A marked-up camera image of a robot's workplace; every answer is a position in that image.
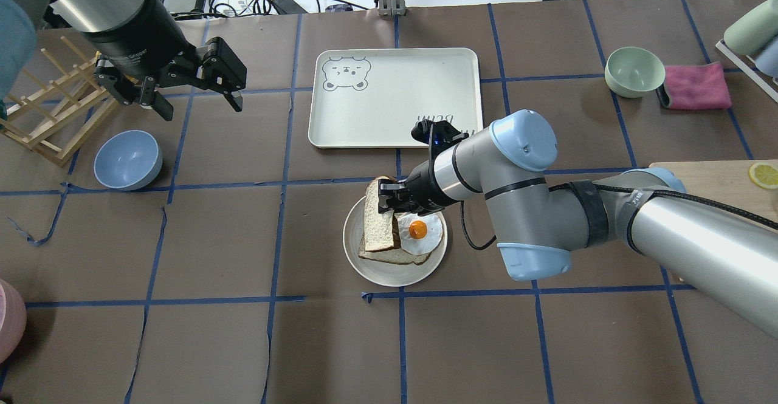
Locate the cream round plate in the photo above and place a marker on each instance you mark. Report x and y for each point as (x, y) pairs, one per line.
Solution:
(382, 273)

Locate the bread slice on plate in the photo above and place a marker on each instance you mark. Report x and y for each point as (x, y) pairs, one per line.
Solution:
(397, 255)

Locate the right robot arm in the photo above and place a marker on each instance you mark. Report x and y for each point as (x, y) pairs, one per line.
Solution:
(728, 253)

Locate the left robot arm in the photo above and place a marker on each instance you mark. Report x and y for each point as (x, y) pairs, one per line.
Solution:
(20, 19)

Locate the pink cloth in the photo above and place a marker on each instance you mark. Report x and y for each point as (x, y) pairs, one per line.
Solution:
(694, 88)

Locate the green bowl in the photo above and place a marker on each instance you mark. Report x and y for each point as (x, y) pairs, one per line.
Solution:
(632, 72)

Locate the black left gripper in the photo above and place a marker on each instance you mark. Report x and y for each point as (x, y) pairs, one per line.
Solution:
(135, 50)

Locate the fried egg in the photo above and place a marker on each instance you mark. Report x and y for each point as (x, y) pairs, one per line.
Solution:
(421, 235)

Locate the bread slice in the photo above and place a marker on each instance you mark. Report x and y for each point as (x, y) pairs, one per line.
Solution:
(380, 230)
(397, 255)

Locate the wooden cutting board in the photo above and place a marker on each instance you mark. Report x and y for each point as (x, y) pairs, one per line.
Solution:
(726, 181)

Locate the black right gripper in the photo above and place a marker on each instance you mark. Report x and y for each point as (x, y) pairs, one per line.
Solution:
(420, 186)

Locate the pink bowl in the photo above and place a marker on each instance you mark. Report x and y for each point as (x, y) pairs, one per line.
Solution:
(13, 319)

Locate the lemon slice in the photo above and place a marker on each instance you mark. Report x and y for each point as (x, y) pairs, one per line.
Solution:
(764, 175)

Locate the blue bowl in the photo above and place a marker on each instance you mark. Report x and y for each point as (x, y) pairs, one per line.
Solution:
(128, 161)

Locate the wooden dish rack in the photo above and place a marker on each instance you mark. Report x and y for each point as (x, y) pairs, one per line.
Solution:
(65, 109)

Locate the cream bear serving tray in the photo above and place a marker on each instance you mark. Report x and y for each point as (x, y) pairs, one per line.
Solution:
(372, 98)

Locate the white rack with cups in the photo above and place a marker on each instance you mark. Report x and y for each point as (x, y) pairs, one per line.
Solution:
(748, 36)

